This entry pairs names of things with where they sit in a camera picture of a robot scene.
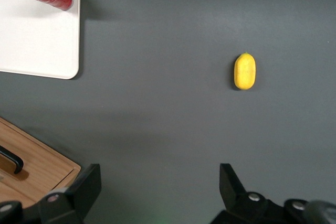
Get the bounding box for wooden drawer front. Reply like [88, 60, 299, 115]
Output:
[0, 121, 77, 205]

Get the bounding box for cream plastic tray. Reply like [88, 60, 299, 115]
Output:
[0, 0, 81, 80]

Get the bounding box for wooden drawer cabinet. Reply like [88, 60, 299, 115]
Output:
[0, 115, 82, 209]

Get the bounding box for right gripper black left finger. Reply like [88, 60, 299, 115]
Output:
[0, 163, 102, 224]

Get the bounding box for yellow lemon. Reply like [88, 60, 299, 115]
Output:
[233, 51, 257, 91]

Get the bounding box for black metal drawer handle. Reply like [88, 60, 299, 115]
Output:
[0, 144, 25, 175]

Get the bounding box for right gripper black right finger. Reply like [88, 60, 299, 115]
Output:
[209, 163, 316, 224]

